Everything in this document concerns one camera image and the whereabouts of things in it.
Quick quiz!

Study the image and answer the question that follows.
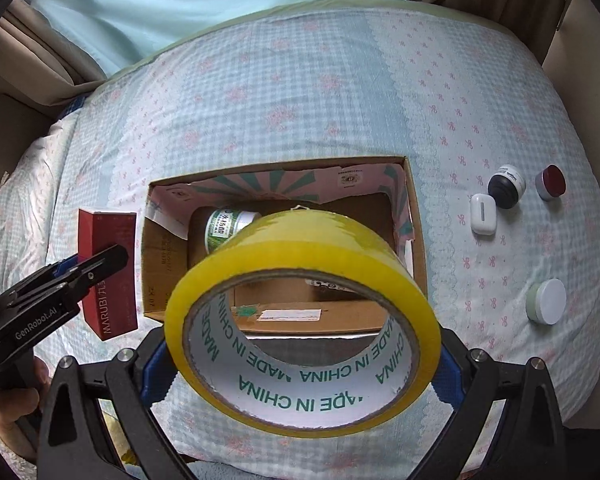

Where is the beige curtain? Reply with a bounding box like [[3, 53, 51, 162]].
[[0, 0, 106, 106]]

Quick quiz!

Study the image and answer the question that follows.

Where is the cardboard box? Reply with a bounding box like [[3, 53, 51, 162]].
[[142, 156, 428, 335]]

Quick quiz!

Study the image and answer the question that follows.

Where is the black lid small jar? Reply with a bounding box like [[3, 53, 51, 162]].
[[488, 165, 527, 210]]

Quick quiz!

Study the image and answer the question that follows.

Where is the pale green white-lid jar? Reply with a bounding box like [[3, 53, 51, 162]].
[[526, 278, 567, 326]]

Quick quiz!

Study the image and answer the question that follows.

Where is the white earbuds case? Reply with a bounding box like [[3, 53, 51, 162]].
[[469, 193, 498, 236]]

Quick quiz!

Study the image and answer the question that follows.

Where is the red rectangular box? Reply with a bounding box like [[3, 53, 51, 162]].
[[78, 209, 137, 341]]

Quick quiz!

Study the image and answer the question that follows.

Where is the yellow packing tape roll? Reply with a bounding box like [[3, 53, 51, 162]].
[[164, 209, 441, 438]]

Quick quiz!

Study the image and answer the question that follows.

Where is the floral checkered bed sheet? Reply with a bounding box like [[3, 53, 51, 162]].
[[0, 1, 600, 417]]

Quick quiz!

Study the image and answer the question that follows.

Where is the red lid silver jar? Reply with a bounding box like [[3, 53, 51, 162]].
[[535, 165, 566, 202]]

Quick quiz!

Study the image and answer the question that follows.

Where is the green label white jar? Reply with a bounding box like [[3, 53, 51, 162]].
[[204, 209, 261, 255]]

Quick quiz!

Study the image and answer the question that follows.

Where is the person's left hand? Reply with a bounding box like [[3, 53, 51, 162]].
[[0, 356, 50, 462]]

